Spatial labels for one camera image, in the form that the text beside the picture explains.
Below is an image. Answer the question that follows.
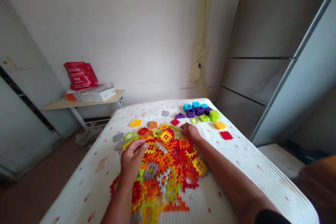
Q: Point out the person's right hand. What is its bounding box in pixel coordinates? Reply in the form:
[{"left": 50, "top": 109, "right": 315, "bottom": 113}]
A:
[{"left": 180, "top": 122, "right": 203, "bottom": 142}]

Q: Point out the person's left hand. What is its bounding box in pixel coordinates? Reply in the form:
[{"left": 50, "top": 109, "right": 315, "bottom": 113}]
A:
[{"left": 120, "top": 139, "right": 149, "bottom": 176}]

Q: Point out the pile of colourful interlocking tiles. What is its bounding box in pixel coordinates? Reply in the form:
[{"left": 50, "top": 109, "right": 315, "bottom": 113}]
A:
[{"left": 110, "top": 123, "right": 210, "bottom": 224}]

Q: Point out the clear plastic bag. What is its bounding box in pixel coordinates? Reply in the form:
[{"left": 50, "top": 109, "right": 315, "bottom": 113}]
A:
[{"left": 76, "top": 125, "right": 106, "bottom": 147}]

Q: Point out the white cardboard box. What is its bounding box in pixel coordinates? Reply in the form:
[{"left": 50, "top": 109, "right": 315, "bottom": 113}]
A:
[{"left": 78, "top": 88, "right": 116, "bottom": 103}]

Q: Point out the white dotted mattress cover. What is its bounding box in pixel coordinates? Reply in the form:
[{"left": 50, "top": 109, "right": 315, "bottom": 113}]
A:
[{"left": 39, "top": 98, "right": 320, "bottom": 224}]

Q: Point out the stack of papers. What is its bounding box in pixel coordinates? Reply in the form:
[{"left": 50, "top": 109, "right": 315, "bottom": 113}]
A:
[{"left": 79, "top": 82, "right": 115, "bottom": 96}]

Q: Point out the orange flat box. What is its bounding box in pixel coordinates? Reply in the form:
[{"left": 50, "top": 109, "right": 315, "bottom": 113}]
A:
[{"left": 64, "top": 93, "right": 81, "bottom": 102}]

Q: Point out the wooden side table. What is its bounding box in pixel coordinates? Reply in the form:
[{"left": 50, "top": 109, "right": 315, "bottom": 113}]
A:
[{"left": 42, "top": 89, "right": 126, "bottom": 132}]

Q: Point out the red shopping bag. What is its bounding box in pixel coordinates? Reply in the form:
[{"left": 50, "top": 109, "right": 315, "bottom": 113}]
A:
[{"left": 64, "top": 61, "right": 99, "bottom": 91}]

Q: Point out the white low stool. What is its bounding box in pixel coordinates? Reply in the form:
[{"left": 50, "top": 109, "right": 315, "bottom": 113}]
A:
[{"left": 258, "top": 143, "right": 307, "bottom": 180}]

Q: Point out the silver refrigerator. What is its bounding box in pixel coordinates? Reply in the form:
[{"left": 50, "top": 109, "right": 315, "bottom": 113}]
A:
[{"left": 215, "top": 0, "right": 336, "bottom": 146}]

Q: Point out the white wardrobe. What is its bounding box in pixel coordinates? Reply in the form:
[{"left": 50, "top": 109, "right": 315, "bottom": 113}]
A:
[{"left": 0, "top": 0, "right": 67, "bottom": 182}]

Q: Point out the person's body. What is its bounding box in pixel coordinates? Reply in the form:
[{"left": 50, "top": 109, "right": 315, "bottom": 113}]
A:
[{"left": 296, "top": 155, "right": 336, "bottom": 224}]

